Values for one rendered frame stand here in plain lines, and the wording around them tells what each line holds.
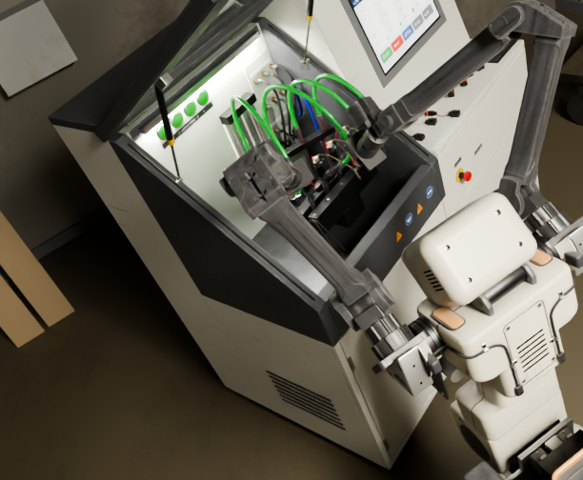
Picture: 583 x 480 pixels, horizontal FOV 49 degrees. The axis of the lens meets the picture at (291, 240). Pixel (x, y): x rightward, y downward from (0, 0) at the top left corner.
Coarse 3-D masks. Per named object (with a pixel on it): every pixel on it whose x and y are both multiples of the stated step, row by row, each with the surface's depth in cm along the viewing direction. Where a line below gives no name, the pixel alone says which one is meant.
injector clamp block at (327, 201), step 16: (336, 176) 216; (352, 176) 212; (368, 176) 219; (320, 192) 211; (336, 192) 208; (352, 192) 214; (304, 208) 208; (320, 208) 205; (336, 208) 209; (352, 208) 216; (336, 224) 220
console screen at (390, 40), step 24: (360, 0) 212; (384, 0) 220; (408, 0) 228; (432, 0) 238; (360, 24) 213; (384, 24) 221; (408, 24) 229; (432, 24) 238; (384, 48) 221; (408, 48) 229; (384, 72) 221
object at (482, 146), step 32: (288, 0) 201; (320, 0) 201; (448, 0) 244; (288, 32) 211; (320, 32) 203; (352, 32) 211; (448, 32) 245; (352, 64) 212; (416, 64) 233; (512, 64) 237; (384, 96) 222; (512, 96) 243; (480, 128) 229; (512, 128) 249; (448, 160) 215; (480, 160) 234; (448, 192) 220; (480, 192) 240
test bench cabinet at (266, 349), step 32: (224, 320) 226; (256, 320) 208; (256, 352) 229; (288, 352) 211; (320, 352) 195; (256, 384) 255; (288, 384) 232; (320, 384) 213; (352, 384) 199; (288, 416) 259; (320, 416) 235; (352, 416) 216; (352, 448) 238; (384, 448) 224
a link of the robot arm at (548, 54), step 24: (528, 0) 129; (528, 24) 126; (552, 24) 123; (552, 48) 125; (528, 72) 130; (552, 72) 127; (528, 96) 131; (552, 96) 130; (528, 120) 133; (528, 144) 134; (528, 168) 135; (504, 192) 137
